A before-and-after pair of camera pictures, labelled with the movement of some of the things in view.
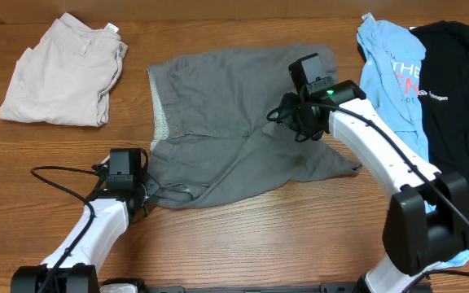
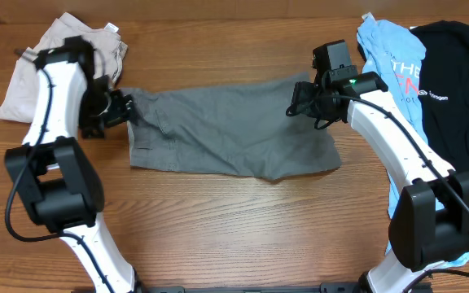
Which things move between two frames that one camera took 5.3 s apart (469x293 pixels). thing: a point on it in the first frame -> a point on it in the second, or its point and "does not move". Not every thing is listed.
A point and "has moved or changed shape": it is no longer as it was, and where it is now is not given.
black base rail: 326,288 does not move
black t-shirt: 458,95 does not move
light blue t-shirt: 392,59 does not move
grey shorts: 208,134 has moved or changed shape
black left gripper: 151,185 -> 124,108
